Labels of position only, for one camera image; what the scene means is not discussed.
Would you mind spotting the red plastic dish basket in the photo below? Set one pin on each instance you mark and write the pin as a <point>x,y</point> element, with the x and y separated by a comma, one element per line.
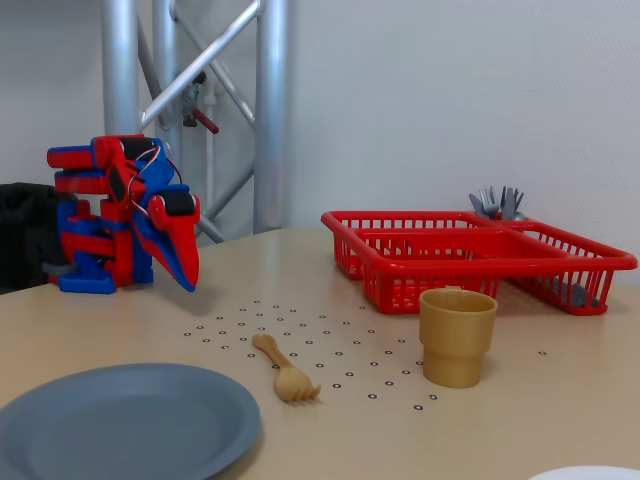
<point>450,247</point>

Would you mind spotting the golden plastic fork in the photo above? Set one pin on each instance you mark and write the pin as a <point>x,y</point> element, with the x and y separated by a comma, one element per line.
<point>286,385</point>

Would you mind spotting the grey plastic fork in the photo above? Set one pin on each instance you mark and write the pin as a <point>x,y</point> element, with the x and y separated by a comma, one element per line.
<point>511,202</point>
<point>487,204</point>

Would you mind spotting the grey plastic plate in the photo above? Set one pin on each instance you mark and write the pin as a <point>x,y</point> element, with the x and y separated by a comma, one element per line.
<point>120,425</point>

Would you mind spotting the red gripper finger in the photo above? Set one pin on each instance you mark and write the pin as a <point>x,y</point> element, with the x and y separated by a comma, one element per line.
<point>182,250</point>

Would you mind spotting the white round plate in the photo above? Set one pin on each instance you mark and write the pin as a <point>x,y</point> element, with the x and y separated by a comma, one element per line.
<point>590,474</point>

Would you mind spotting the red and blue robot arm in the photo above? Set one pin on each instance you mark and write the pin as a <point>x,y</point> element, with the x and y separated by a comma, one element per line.
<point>82,242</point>

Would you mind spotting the aluminium truss column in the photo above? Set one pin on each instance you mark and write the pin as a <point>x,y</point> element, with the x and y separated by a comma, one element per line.
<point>270,100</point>

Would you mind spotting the grey plastic cutlery piece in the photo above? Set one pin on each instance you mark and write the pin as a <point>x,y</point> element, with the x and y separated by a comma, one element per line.
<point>577,295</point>

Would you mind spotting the blue gripper body with servo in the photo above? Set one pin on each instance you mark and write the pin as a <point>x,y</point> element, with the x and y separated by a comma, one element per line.
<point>176,226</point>

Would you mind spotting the golden plastic cup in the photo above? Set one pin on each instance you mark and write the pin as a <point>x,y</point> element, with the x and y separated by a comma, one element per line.
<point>457,345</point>

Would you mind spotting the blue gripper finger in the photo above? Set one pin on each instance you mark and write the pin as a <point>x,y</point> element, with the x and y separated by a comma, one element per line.
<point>145,237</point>

